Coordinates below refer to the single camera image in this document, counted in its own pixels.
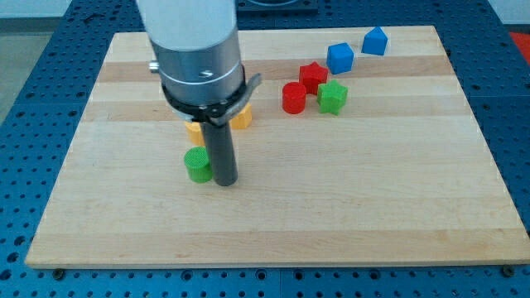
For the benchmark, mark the wooden board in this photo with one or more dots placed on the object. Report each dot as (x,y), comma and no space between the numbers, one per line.
(401,177)

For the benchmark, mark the blue cube block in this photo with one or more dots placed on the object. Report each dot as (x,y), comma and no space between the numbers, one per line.
(340,58)

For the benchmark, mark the yellow block left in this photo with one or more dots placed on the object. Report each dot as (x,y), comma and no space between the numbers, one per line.
(194,133)

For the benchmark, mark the yellow block right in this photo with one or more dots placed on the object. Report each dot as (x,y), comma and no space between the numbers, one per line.
(244,119)

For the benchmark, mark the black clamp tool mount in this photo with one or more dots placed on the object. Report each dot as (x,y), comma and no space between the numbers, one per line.
(218,113)

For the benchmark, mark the red cylinder block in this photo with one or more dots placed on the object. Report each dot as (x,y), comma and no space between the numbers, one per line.
(294,98)

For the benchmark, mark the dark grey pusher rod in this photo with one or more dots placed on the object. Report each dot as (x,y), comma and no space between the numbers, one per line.
(220,149)

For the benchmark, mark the red star block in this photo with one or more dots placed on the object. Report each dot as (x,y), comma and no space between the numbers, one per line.
(312,75)

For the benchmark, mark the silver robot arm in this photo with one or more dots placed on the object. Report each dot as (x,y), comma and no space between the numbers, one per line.
(196,45)

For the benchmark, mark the yellow block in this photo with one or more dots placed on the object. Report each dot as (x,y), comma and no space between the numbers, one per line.
(194,133)
(244,119)

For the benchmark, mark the green cylinder block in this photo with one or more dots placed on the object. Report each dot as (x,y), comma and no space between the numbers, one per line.
(197,164)

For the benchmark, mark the green star block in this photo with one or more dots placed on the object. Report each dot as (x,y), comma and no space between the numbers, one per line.
(332,97)

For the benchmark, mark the blue pentagon block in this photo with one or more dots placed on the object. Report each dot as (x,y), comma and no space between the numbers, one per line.
(375,42)

